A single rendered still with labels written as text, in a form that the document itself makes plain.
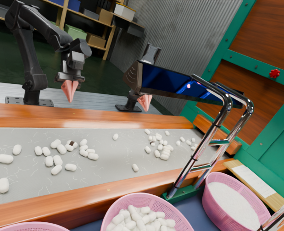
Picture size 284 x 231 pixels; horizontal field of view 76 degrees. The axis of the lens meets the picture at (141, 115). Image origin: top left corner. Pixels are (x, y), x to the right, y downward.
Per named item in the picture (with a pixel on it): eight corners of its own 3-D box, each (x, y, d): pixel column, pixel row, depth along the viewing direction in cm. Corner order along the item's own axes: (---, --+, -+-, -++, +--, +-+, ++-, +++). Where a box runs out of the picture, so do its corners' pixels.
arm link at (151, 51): (154, 66, 92) (162, 45, 115) (138, 59, 92) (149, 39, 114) (146, 85, 101) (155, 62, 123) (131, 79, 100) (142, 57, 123)
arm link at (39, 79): (49, 88, 86) (29, 14, 80) (36, 89, 80) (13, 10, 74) (41, 90, 89) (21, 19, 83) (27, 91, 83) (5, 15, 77)
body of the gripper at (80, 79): (85, 81, 71) (84, 64, 73) (57, 76, 65) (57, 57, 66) (79, 87, 76) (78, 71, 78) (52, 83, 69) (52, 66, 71)
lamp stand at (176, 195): (136, 168, 78) (186, 70, 60) (169, 162, 90) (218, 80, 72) (162, 207, 65) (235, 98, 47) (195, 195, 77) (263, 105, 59)
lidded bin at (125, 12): (133, 21, 439) (136, 11, 429) (120, 16, 415) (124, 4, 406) (124, 18, 466) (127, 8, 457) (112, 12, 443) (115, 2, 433)
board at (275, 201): (222, 163, 91) (223, 162, 91) (236, 160, 100) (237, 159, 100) (291, 227, 69) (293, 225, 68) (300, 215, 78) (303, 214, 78)
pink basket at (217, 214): (195, 225, 64) (209, 208, 60) (193, 177, 88) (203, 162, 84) (267, 264, 62) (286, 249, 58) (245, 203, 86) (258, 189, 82)
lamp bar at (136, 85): (120, 79, 52) (130, 54, 49) (227, 101, 90) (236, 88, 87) (134, 92, 46) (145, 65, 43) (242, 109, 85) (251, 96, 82)
